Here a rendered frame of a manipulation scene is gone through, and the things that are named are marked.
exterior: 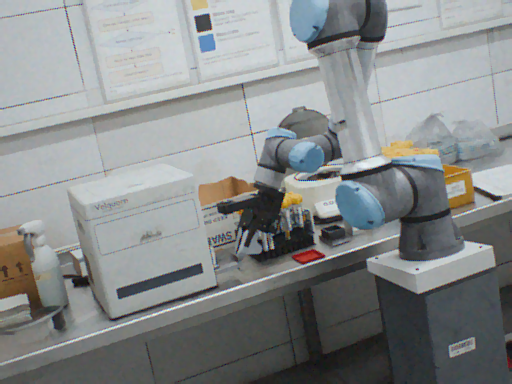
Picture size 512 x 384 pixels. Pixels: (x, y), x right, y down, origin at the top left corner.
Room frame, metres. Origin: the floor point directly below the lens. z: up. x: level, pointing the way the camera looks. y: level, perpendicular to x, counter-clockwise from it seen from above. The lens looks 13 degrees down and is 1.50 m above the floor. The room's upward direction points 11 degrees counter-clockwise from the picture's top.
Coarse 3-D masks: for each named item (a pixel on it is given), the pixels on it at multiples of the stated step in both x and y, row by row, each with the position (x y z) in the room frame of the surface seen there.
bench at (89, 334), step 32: (480, 160) 2.54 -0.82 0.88; (480, 192) 2.14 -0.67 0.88; (320, 224) 2.13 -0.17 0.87; (480, 224) 2.02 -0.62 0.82; (64, 256) 2.23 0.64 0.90; (224, 256) 2.00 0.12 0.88; (288, 256) 1.89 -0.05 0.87; (352, 256) 1.84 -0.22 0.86; (224, 288) 1.73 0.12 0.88; (256, 288) 1.74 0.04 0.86; (288, 288) 1.80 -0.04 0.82; (32, 320) 1.77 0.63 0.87; (96, 320) 1.68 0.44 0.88; (128, 320) 1.64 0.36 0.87; (160, 320) 1.65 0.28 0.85; (192, 320) 1.71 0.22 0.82; (384, 320) 1.91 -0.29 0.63; (0, 352) 1.59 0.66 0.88; (32, 352) 1.56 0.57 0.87; (64, 352) 1.57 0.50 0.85; (96, 352) 1.62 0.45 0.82; (320, 352) 2.46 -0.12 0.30; (352, 352) 2.47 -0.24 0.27; (384, 352) 2.43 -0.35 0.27
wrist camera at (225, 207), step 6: (240, 198) 1.83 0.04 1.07; (246, 198) 1.82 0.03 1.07; (252, 198) 1.81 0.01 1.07; (258, 198) 1.82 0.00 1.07; (216, 204) 1.82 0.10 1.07; (222, 204) 1.79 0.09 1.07; (228, 204) 1.79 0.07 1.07; (234, 204) 1.79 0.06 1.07; (240, 204) 1.80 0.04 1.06; (246, 204) 1.81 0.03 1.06; (252, 204) 1.81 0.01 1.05; (258, 204) 1.82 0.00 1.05; (222, 210) 1.79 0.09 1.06; (228, 210) 1.79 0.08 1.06; (234, 210) 1.79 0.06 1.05
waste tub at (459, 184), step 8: (448, 168) 2.15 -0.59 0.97; (456, 168) 2.11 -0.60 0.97; (464, 168) 2.08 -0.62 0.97; (448, 176) 2.02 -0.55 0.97; (456, 176) 2.03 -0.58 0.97; (464, 176) 2.04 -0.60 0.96; (448, 184) 2.02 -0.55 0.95; (456, 184) 2.03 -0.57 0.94; (464, 184) 2.04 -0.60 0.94; (472, 184) 2.05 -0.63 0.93; (448, 192) 2.02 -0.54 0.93; (456, 192) 2.03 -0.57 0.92; (464, 192) 2.04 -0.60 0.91; (472, 192) 2.05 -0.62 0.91; (456, 200) 2.03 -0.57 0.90; (464, 200) 2.04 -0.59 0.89; (472, 200) 2.05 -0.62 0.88
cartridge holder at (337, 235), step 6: (324, 228) 1.96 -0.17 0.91; (330, 228) 1.97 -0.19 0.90; (336, 228) 1.97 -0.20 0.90; (342, 228) 1.93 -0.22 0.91; (324, 234) 1.94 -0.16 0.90; (330, 234) 1.91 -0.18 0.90; (336, 234) 1.92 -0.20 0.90; (342, 234) 1.92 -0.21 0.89; (324, 240) 1.94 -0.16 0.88; (330, 240) 1.91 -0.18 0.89; (336, 240) 1.90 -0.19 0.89; (342, 240) 1.90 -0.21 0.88; (348, 240) 1.91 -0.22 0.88
